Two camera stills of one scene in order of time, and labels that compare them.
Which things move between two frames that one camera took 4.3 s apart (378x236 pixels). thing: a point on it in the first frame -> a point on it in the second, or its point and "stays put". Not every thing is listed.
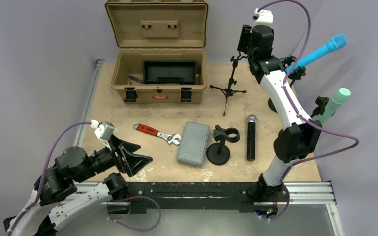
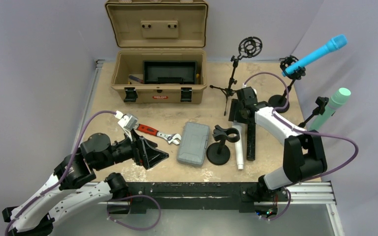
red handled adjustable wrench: x=171 y=138 stays put
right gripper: x=245 y=35 -> x=234 y=114
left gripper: x=132 y=163 -> x=144 y=151
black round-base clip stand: x=218 y=153 stays put
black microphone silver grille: x=251 y=119 stays put
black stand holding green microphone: x=322 y=102 stays put
